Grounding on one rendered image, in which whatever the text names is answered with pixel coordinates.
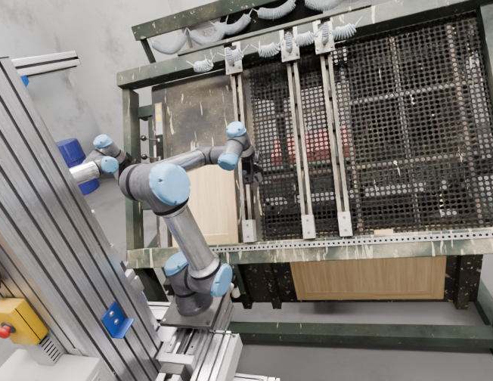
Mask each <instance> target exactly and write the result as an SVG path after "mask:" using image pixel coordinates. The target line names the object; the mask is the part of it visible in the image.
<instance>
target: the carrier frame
mask: <svg viewBox="0 0 493 381"><path fill-rule="evenodd" d="M482 260H483V255H465V256H447V257H446V267H445V287H444V297H443V299H328V300H298V299H297V296H296V289H295V286H294V282H293V275H292V271H291V268H290V263H289V262H280V263H262V264H242V265H237V266H238V269H239V272H240V276H241V278H242V281H243V285H244V288H245V290H246V294H240V296H239V297H237V298H234V297H233V296H232V295H230V297H231V301H232V302H242V304H243V308H244V309H252V306H253V303H254V302H271V303H272V307H273V309H281V306H282V302H453V303H454V306H455V308H456V309H457V310H467V308H468V302H473V304H474V305H475V307H476V309H477V311H478V312H479V315H480V316H481V318H482V320H483V322H484V324H485V325H435V324H336V323H285V322H235V321H230V327H229V329H228V330H230V331H231V332H232V334H238V333H239V336H240V339H241V340H259V341H282V342H328V343H351V344H374V345H420V346H444V347H467V348H490V350H491V352H492V354H493V297H492V296H491V293H490V292H489V291H488V289H487V287H486V286H485V284H484V283H483V281H482V279H481V278H480V275H481V270H482ZM133 271H134V272H135V275H136V276H139V278H140V280H141V282H142V284H143V286H144V290H143V292H144V294H145V296H146V298H147V300H148V301H149V302H169V300H168V299H167V297H166V294H165V292H164V290H163V288H162V286H161V284H160V282H159V279H158V277H157V275H156V273H155V271H154V269H153V268H133Z"/></svg>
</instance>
